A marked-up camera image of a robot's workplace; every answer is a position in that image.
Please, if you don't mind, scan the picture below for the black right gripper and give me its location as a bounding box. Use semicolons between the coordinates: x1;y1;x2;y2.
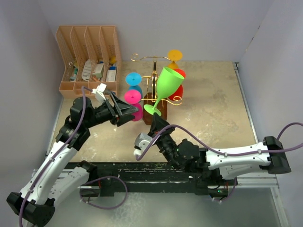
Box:
147;112;179;170

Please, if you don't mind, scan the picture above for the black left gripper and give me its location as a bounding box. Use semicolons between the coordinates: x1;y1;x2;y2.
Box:
84;92;138;129

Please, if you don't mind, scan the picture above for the pink wine glass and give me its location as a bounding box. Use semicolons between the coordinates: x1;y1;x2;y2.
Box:
124;89;143;122

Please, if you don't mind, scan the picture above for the green wine glass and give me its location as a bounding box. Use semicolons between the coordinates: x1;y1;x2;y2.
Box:
143;67;184;116

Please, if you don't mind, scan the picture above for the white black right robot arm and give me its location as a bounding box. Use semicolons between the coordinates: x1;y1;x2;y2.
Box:
148;114;291;185

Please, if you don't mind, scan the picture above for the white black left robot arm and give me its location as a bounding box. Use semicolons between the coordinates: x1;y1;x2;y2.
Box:
7;93;139;227

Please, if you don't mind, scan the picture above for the gold black wine glass rack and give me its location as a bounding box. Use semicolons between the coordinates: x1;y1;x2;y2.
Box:
142;56;182;124

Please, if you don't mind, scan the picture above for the red wine glass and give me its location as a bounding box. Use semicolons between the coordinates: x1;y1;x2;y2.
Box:
168;69;186;101

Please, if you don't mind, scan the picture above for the blue wine glass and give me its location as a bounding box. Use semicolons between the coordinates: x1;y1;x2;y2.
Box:
125;72;143;95

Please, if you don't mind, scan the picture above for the yellow wine glass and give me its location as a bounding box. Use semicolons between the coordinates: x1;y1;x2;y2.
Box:
165;50;183;70

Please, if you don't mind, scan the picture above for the white blue box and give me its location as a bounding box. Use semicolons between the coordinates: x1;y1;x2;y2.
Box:
106;66;117;82

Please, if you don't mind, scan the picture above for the white medicine box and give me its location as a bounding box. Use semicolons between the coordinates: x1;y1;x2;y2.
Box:
92;63;104;79

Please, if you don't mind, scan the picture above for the yellow small object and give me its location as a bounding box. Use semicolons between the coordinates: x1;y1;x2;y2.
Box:
109;56;117;65

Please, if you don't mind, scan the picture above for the peach plastic file organizer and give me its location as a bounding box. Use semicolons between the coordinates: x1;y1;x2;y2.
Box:
56;25;122;99

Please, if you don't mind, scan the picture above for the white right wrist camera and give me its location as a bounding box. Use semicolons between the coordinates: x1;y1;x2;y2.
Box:
134;133;152;160

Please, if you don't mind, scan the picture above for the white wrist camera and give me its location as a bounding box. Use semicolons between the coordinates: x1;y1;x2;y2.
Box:
134;133;152;160
92;83;107;103

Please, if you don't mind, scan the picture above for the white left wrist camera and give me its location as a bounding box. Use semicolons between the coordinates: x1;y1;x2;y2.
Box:
92;83;107;103

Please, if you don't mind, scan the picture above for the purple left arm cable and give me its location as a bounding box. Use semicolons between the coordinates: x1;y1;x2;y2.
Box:
18;86;95;227

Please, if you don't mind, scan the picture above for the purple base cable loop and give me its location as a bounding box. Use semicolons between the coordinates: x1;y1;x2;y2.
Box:
79;176;128;210

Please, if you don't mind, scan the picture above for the aluminium table frame rail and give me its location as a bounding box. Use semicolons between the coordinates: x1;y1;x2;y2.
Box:
30;162;280;197

